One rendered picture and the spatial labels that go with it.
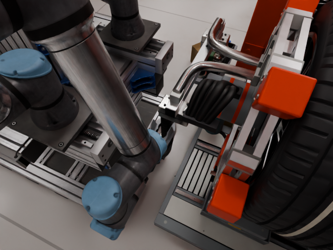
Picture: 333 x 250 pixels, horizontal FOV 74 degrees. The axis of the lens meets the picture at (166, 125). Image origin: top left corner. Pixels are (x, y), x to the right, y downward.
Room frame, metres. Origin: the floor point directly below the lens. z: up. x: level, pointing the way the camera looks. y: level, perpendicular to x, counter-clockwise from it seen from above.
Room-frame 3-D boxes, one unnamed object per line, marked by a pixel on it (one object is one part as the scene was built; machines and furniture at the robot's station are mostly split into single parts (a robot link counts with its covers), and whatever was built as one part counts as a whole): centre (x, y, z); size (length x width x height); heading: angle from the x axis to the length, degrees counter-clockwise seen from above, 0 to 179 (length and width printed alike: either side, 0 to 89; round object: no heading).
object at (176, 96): (0.40, -0.13, 1.03); 0.19 x 0.18 x 0.11; 65
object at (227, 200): (0.15, -0.15, 0.85); 0.09 x 0.08 x 0.07; 155
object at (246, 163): (0.44, -0.29, 0.85); 0.54 x 0.07 x 0.54; 155
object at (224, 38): (0.68, -0.17, 0.93); 0.09 x 0.05 x 0.05; 65
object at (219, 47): (0.58, -0.22, 1.03); 0.19 x 0.18 x 0.11; 65
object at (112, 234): (0.12, 0.13, 0.85); 0.11 x 0.08 x 0.09; 155
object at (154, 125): (0.37, 0.04, 0.85); 0.09 x 0.03 x 0.06; 163
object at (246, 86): (0.47, -0.22, 0.85); 0.21 x 0.14 x 0.14; 65
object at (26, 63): (0.44, 0.38, 0.98); 0.13 x 0.12 x 0.14; 146
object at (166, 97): (0.38, -0.03, 0.93); 0.09 x 0.05 x 0.05; 65
